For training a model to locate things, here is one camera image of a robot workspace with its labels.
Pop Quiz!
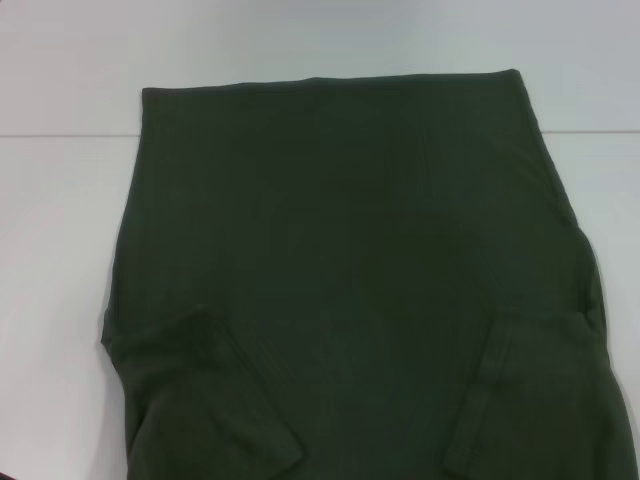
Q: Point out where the dark green t-shirt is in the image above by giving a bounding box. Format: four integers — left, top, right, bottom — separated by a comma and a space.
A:
99, 68, 640, 480

